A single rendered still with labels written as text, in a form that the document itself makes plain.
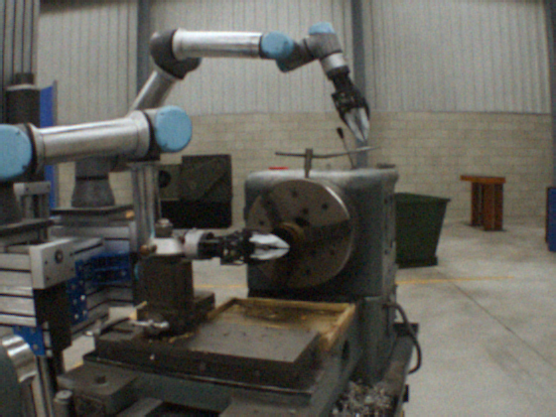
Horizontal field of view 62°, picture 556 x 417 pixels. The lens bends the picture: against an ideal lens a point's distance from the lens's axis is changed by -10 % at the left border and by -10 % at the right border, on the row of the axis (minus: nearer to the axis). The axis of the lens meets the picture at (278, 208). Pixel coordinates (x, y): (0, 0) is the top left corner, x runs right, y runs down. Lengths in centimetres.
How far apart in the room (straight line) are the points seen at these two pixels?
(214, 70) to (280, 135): 210
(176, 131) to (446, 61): 1110
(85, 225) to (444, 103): 1077
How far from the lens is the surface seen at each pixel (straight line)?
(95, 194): 166
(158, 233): 95
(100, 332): 104
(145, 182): 140
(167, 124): 125
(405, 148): 1163
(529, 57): 1294
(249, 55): 144
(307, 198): 145
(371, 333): 165
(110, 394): 91
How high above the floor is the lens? 128
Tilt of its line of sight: 5 degrees down
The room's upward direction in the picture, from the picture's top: 1 degrees counter-clockwise
